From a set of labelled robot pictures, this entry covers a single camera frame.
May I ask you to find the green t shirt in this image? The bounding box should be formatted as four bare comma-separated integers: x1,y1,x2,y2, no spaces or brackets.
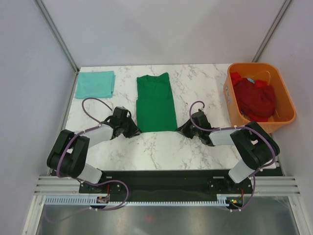
136,72,178,133

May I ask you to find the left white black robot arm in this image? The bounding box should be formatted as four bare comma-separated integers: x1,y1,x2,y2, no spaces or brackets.
46,107,141,192

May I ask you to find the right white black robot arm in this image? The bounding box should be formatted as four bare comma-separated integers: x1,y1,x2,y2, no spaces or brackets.
176,111,280,193

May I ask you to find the folded teal t shirt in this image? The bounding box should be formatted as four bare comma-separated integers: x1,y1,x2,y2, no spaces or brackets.
75,71,115,99

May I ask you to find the bright red t shirt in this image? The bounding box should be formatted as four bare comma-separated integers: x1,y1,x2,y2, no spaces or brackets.
230,72,268,88

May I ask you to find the dark red t shirt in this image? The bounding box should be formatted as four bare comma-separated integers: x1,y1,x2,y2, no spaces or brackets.
233,78,276,122

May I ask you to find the orange plastic bin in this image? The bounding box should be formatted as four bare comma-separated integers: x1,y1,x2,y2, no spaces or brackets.
223,63,296,134

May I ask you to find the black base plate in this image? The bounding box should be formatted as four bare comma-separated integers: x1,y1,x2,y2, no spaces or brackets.
79,169,252,201

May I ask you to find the white slotted cable duct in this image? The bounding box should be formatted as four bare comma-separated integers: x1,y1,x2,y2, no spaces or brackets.
45,195,236,207

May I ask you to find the aluminium rail profile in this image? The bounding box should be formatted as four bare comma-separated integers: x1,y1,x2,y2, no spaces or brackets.
34,176,300,196

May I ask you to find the left aluminium frame post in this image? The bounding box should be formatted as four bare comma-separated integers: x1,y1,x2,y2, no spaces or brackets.
36,0,80,74

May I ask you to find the aluminium frame post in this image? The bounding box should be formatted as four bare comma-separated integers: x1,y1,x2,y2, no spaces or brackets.
36,0,80,74
251,0,293,63

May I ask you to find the right aluminium frame post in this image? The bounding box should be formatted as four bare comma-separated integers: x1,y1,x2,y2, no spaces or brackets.
251,0,293,63

